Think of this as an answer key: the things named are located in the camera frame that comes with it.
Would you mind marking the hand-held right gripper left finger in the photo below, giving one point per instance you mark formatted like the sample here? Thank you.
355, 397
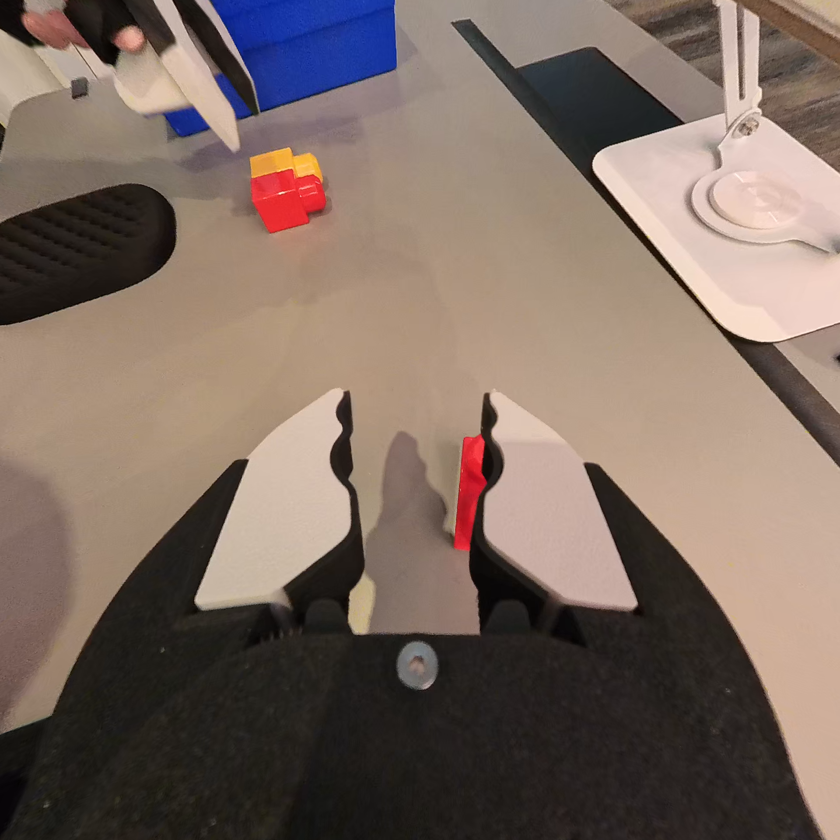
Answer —
282, 512

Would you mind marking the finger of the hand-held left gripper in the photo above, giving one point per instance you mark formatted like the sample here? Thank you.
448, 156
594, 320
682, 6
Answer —
200, 92
226, 52

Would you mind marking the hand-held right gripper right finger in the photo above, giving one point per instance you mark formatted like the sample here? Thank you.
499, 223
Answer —
551, 525

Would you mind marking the red two-stud toy block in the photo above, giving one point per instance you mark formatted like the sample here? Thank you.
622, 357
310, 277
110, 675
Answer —
469, 492

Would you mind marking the orange one-stud toy block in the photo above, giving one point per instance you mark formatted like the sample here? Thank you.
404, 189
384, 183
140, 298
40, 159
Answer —
272, 163

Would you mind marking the red one-stud toy block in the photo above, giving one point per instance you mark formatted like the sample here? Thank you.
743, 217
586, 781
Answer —
282, 203

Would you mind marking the person's left hand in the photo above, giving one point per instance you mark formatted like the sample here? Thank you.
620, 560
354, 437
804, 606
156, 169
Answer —
46, 29

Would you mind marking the blue plastic bin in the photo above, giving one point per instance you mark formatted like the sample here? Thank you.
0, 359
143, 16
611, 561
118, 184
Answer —
308, 46

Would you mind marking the black perforated foam pad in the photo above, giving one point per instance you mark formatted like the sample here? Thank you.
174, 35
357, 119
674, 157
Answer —
72, 253

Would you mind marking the white stand base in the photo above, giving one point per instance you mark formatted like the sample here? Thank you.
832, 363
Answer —
656, 197

